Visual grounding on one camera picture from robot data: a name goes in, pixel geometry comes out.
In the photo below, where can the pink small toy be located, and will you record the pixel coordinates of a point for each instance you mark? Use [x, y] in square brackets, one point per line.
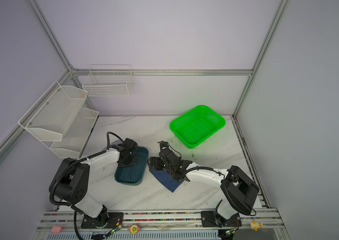
[56, 229]

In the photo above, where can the white wire wall basket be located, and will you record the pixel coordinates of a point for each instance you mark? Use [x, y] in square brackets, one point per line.
[109, 81]

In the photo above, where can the green perforated plastic basket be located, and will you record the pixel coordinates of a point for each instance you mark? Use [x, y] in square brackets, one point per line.
[196, 125]

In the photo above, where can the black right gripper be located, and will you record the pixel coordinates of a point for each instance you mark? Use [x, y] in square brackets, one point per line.
[157, 161]

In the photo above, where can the pink green round toy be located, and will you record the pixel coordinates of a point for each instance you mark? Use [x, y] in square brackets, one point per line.
[134, 229]

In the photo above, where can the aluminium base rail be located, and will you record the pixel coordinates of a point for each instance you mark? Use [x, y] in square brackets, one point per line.
[159, 225]

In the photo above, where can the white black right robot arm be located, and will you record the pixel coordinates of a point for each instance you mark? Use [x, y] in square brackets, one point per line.
[239, 190]

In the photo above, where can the yellow small toy figure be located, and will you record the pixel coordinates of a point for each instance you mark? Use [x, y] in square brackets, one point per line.
[256, 226]

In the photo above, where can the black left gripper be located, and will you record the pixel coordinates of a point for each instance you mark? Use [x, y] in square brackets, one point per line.
[133, 162]

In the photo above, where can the white mesh two-tier shelf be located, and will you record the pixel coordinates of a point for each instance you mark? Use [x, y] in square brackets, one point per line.
[60, 120]

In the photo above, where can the teal plastic utensil tray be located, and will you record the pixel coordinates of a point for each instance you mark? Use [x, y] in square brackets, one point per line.
[133, 175]

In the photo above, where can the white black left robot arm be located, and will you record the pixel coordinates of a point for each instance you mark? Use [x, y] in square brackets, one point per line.
[69, 186]

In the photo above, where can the dark blue paper napkin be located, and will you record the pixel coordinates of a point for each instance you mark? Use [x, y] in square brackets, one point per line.
[165, 179]

